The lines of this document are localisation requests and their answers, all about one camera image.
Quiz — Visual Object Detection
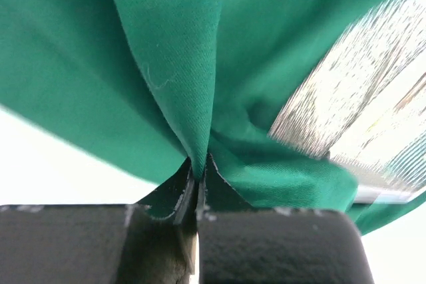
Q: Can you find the metal mesh instrument tray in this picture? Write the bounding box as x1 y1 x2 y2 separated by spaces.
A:
269 0 425 204

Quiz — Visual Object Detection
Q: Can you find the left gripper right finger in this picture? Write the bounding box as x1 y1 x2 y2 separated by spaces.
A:
196 156 373 284

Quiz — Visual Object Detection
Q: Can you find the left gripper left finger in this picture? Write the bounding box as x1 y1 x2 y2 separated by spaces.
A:
1 160 196 283

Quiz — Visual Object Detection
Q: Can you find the green surgical cloth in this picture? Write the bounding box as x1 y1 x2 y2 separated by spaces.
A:
1 0 425 234

